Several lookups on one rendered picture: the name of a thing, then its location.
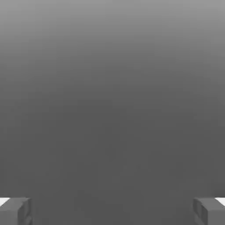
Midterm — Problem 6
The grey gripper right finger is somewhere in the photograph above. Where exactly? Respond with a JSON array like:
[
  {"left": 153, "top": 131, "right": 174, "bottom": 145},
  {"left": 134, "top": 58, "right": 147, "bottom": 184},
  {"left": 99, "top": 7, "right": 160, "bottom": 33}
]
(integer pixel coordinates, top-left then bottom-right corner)
[{"left": 192, "top": 197, "right": 225, "bottom": 225}]

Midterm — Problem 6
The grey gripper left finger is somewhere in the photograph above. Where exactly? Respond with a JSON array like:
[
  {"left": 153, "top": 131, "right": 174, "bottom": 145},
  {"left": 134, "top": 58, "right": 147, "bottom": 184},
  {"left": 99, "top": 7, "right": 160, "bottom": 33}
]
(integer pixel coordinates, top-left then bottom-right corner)
[{"left": 0, "top": 197, "right": 33, "bottom": 225}]

